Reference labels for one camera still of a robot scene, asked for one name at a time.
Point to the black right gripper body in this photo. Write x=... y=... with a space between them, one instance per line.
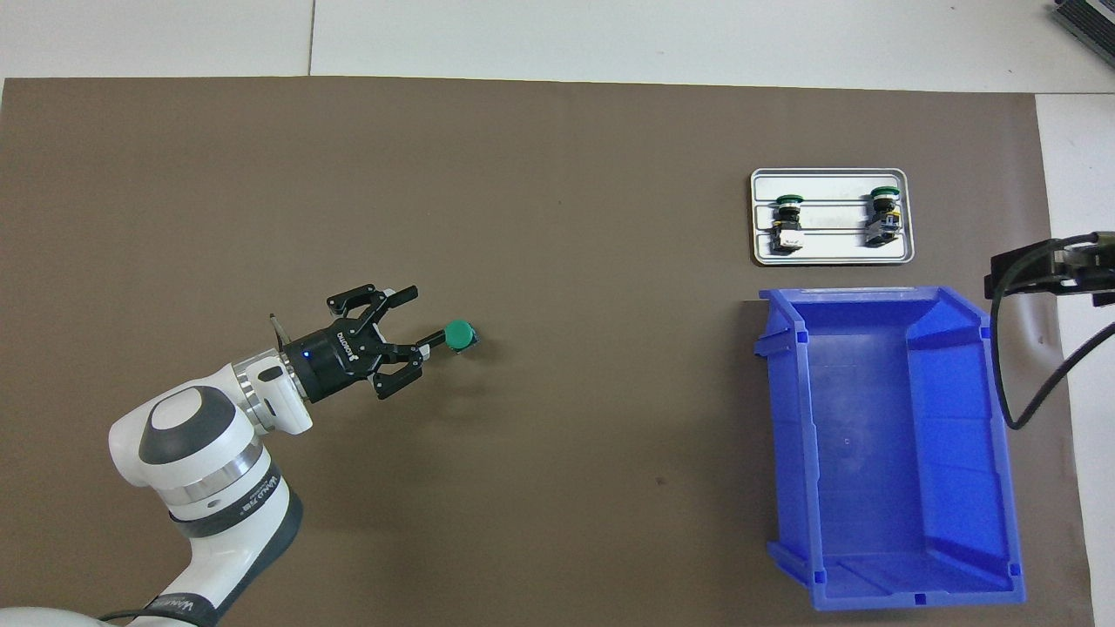
x=1093 y=274

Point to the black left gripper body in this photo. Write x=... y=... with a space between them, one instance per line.
x=335 y=357

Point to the green push button switch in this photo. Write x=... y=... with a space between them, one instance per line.
x=458 y=333
x=882 y=222

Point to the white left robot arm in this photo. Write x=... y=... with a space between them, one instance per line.
x=200 y=453

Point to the green push button white block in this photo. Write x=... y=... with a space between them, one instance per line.
x=789 y=228

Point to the brown table mat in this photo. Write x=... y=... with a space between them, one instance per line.
x=566 y=435

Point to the silver metal tray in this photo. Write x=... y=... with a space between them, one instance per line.
x=832 y=235

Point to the blue plastic storage bin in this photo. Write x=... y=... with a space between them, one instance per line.
x=871 y=453

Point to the grey ribbed device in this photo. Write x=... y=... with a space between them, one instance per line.
x=1089 y=19

